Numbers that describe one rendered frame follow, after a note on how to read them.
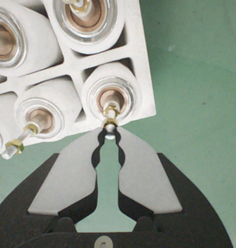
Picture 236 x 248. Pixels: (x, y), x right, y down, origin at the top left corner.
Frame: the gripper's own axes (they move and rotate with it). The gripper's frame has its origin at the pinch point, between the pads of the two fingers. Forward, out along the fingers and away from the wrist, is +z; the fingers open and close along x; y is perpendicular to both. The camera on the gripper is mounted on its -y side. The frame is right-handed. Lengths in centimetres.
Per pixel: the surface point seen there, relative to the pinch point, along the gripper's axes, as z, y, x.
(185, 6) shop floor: 35.0, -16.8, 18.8
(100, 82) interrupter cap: 9.7, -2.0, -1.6
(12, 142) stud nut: 2.4, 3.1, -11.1
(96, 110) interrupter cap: 9.6, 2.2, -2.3
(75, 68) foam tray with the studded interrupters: 17.1, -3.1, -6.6
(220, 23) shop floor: 35.0, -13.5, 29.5
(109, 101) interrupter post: 7.2, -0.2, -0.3
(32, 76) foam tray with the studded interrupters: 17.1, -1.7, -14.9
